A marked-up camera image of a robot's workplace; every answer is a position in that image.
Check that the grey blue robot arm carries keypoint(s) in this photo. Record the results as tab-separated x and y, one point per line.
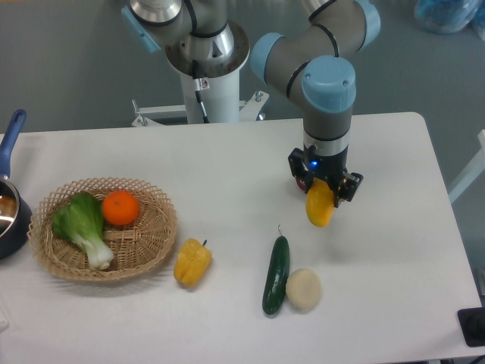
311	70

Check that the yellow bell pepper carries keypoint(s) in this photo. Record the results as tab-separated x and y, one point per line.
193	260

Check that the blue handled saucepan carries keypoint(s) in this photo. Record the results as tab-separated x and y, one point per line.
15	213

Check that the clear blue plastic bag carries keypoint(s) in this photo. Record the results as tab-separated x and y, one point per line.
445	17

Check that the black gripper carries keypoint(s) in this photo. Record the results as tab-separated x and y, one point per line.
306	165

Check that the orange fruit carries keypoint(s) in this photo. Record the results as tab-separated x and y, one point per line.
120	208

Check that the white frame at right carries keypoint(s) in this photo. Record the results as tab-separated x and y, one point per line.
473	169

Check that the round cream bun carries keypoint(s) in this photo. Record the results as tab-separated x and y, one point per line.
303	289

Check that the black device at edge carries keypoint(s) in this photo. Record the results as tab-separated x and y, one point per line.
471	321

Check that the woven wicker basket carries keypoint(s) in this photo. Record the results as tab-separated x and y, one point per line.
138	247

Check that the yellow mango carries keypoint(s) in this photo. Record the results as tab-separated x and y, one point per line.
319	203

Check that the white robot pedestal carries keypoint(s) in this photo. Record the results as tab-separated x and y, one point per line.
209	70

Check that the green bok choy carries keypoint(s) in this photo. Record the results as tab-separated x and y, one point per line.
81	222

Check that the dark green cucumber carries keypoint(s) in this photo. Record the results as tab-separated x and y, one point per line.
278	272

